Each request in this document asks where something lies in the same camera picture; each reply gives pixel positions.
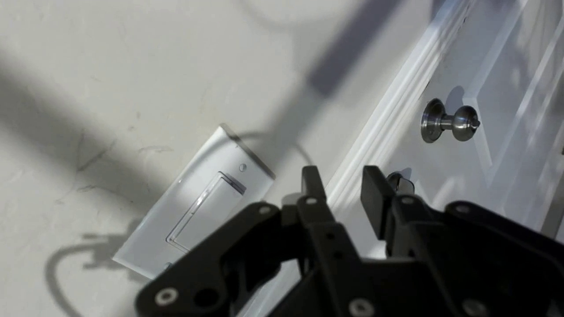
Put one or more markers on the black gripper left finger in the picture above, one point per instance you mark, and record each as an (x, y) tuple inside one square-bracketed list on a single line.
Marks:
[(318, 235)]

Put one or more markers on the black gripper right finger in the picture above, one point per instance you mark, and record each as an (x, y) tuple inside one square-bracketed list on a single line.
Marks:
[(411, 235)]

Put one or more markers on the metal door lock cylinder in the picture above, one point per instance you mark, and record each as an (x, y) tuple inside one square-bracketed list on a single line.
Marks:
[(402, 181)]

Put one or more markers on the silver metal door knob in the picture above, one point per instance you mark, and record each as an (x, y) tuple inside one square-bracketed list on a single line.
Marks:
[(450, 123)]

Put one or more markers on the white panel door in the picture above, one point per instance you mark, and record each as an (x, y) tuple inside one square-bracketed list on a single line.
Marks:
[(517, 65)]

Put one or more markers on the white rocker light switch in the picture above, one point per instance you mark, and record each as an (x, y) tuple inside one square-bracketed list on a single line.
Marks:
[(205, 214)]

